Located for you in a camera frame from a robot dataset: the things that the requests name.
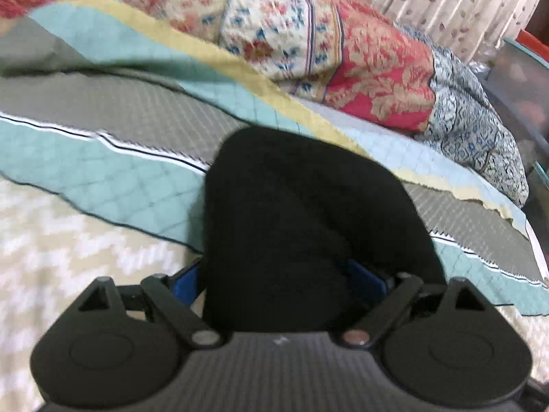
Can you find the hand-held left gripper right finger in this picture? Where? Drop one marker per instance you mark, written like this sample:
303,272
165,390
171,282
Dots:
364,279

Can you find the clear plastic storage container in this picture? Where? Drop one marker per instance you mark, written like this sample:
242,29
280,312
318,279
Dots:
521,90

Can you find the teal grey quilted bedspread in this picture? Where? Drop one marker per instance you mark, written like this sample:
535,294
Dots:
107,158

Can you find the black pants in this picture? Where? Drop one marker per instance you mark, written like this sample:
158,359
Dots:
300,223

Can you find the red item on container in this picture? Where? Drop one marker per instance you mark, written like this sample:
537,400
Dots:
536,43

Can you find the red floral patchwork quilt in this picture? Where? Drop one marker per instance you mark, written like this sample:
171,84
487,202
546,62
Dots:
351,73

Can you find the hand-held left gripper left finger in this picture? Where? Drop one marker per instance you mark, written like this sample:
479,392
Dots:
186,285

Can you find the beige leaf print curtain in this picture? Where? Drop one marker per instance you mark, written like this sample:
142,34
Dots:
450,4

